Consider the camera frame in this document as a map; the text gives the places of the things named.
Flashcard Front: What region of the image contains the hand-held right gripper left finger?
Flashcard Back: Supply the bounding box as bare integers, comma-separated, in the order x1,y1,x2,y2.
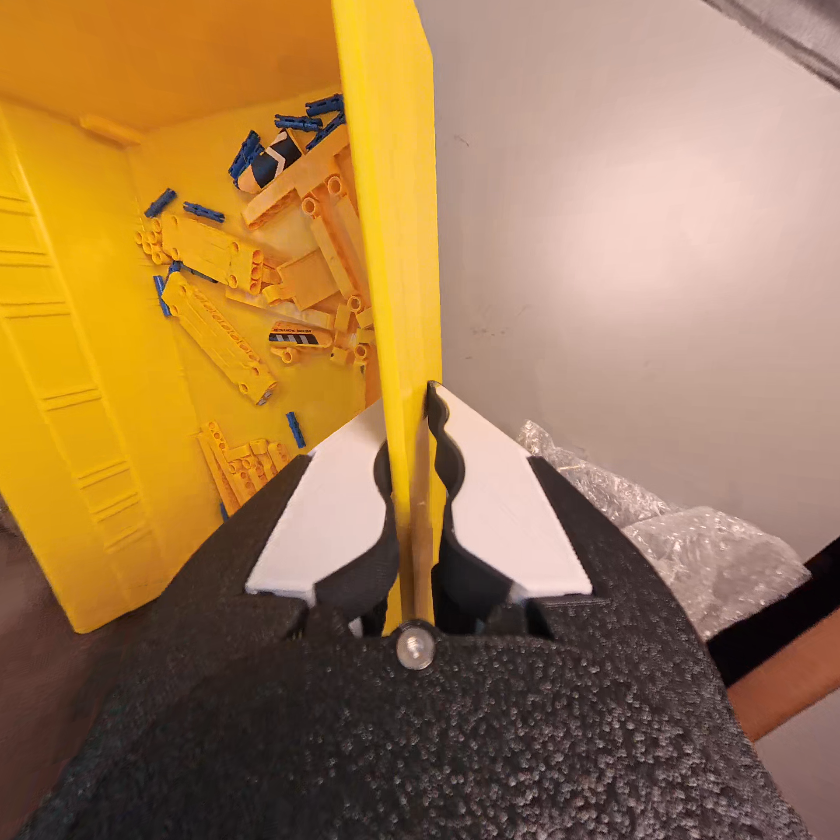
246,400,401,636

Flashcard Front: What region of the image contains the yellow plastic bin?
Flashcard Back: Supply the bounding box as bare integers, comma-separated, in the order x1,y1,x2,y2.
0,0,442,636

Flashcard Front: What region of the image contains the clear plastic bag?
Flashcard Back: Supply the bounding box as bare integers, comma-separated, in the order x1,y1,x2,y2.
515,420,812,643

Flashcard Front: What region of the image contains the grey desk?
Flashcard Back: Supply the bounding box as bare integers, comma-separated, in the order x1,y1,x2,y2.
413,0,840,559

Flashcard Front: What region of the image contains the pile of yellow building parts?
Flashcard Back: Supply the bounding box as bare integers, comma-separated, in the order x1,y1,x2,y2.
134,125,378,519

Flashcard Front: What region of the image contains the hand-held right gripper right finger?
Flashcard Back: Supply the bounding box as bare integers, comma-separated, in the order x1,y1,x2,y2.
427,381,593,636

